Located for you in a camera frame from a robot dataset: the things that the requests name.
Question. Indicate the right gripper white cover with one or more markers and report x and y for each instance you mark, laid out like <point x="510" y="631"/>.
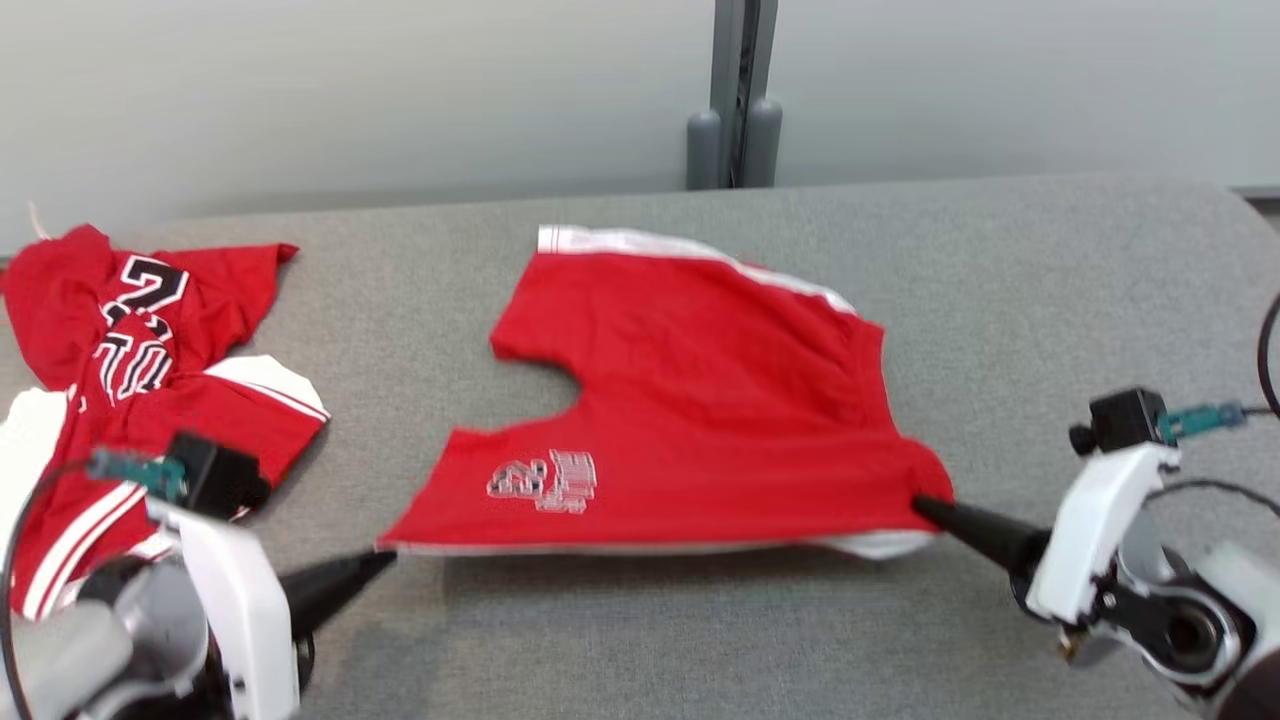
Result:
<point x="1090" y="540"/>

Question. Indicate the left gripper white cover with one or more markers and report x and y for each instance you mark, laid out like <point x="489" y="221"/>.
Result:
<point x="245" y="620"/>

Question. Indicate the red white basketball jersey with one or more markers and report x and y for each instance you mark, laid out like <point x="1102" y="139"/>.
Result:
<point x="230" y="410"/>

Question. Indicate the red shorts white trim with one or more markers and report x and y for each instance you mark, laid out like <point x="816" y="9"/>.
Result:
<point x="700" y="400"/>

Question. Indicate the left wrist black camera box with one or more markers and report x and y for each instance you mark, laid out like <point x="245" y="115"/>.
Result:
<point x="215" y="478"/>

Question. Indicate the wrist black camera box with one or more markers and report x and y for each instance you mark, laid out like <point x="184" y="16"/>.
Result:
<point x="215" y="478"/>
<point x="1125" y="420"/>

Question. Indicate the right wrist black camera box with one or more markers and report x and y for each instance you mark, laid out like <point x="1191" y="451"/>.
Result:
<point x="1125" y="420"/>

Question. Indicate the grey cylindrical post cap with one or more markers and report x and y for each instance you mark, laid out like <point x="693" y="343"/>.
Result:
<point x="763" y="145"/>
<point x="703" y="155"/>

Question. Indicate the grey metal partition post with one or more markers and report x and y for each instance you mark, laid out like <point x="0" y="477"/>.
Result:
<point x="740" y="60"/>

